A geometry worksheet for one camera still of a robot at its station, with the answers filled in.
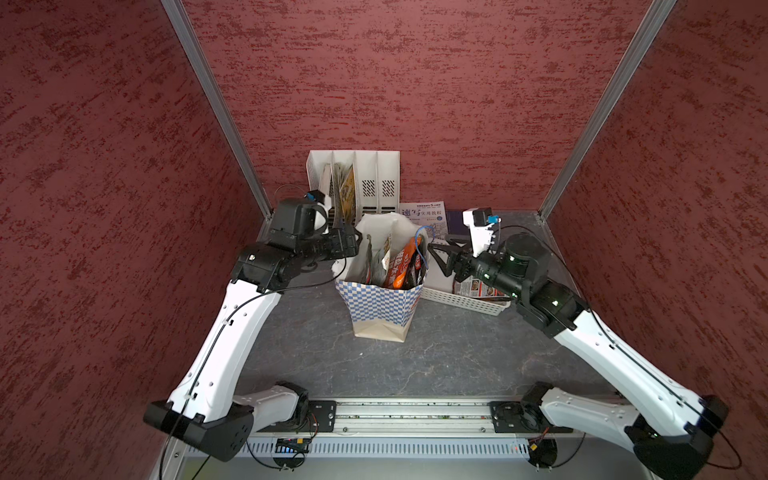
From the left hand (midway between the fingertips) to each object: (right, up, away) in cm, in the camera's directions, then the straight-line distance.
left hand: (343, 246), depth 68 cm
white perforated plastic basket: (+40, -19, +19) cm, 48 cm away
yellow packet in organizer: (-4, +16, +35) cm, 39 cm away
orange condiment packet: (+14, -6, +17) cm, 22 cm away
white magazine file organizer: (+5, +26, +42) cm, 49 cm away
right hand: (+21, -1, -3) cm, 22 cm away
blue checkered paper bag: (+9, -9, +13) cm, 18 cm away
